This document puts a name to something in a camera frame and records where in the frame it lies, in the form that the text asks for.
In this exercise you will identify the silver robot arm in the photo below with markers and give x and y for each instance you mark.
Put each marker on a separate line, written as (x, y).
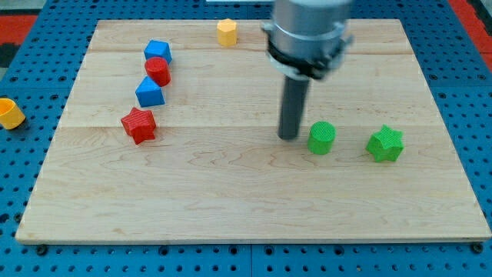
(307, 38)

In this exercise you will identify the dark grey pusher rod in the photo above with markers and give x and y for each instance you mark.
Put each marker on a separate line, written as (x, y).
(292, 107)

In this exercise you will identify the green cylinder block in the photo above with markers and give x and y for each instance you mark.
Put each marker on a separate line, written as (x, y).
(321, 138)

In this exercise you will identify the light wooden board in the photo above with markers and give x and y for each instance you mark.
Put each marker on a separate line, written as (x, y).
(217, 172)

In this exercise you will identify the blue prism block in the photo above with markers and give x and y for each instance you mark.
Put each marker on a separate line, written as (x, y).
(148, 93)

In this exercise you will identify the red star block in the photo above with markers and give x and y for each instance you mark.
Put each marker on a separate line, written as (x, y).
(140, 125)

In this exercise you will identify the yellow hexagon block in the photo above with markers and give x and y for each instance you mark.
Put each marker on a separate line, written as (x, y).
(227, 32)

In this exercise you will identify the red cylinder block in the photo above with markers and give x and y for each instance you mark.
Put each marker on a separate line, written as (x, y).
(157, 69)

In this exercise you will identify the blue cube block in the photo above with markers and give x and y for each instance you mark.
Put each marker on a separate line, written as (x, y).
(157, 48)

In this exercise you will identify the green star block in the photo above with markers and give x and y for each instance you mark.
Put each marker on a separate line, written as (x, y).
(386, 144)

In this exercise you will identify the yellow cylinder block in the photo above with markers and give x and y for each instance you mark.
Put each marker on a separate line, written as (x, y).
(11, 115)

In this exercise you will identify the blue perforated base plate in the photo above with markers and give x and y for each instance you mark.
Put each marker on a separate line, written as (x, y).
(452, 48)

